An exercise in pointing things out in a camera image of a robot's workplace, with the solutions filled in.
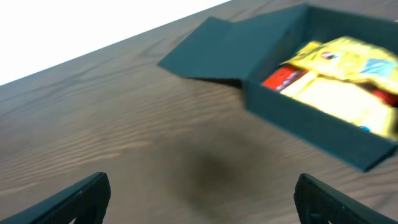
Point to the large yellow Hacks candy bag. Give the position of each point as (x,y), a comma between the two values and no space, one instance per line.
(350,60)

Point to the black open gift box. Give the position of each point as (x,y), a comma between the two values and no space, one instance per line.
(252,51)

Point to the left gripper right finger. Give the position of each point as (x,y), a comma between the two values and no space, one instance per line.
(318,203)

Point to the yellow snack bar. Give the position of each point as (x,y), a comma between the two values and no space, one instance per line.
(346,101)

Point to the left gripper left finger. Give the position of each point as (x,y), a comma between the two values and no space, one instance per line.
(83,202)

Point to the red snack packet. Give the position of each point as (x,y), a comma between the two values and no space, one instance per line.
(287,74)

